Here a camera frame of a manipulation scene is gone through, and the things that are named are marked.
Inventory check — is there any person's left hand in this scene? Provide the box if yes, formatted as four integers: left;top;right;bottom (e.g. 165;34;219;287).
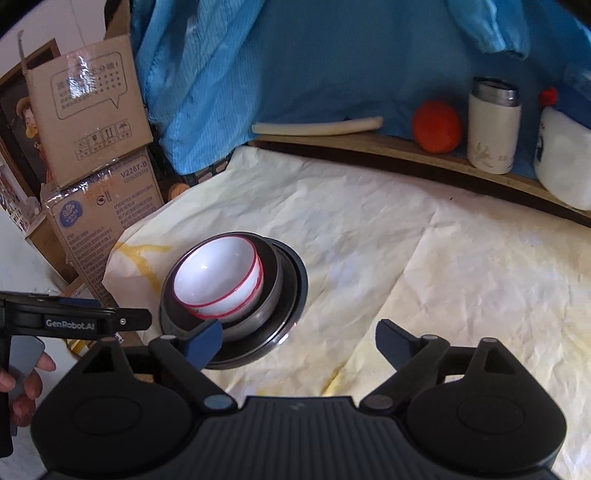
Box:
11;353;56;427

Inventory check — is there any wooden shelf board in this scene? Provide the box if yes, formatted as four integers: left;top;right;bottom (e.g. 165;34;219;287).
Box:
247;133;590;227

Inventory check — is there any blue cloth backdrop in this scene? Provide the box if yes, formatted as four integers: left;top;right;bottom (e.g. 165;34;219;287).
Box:
130;1;590;177

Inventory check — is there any white rolled paper tube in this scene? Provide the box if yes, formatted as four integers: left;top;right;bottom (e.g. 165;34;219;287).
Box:
252;116;384;136

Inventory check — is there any upper cardboard box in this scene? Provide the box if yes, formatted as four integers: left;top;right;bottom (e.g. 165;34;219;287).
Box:
21;35;152;188

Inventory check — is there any lower printed cardboard box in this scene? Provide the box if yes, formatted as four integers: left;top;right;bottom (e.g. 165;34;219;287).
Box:
41;147;163;307

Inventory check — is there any white bottle blue cap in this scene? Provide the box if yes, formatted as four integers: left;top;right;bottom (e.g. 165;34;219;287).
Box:
534;83;590;211

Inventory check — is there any floral red-rimmed white bowl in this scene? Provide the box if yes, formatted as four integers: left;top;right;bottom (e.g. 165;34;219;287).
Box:
173;235;259;308

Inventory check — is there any orange fruit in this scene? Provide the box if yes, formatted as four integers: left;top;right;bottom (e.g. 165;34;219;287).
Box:
412;100;464;154

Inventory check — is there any blue hanging sleeve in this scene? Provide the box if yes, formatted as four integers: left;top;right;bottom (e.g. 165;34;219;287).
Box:
447;0;531;60

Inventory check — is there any cream paper table cover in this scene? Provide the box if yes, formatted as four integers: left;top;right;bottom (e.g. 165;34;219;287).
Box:
103;147;590;479

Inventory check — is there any black plastic crate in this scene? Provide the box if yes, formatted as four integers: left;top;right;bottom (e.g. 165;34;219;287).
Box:
179;154;231;187

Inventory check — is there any small orange object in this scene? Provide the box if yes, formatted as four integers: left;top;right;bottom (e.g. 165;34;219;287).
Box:
167;183;190;201

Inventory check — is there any white steel thermos cup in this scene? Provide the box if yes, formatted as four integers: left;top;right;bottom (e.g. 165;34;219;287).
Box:
467;76;522;175

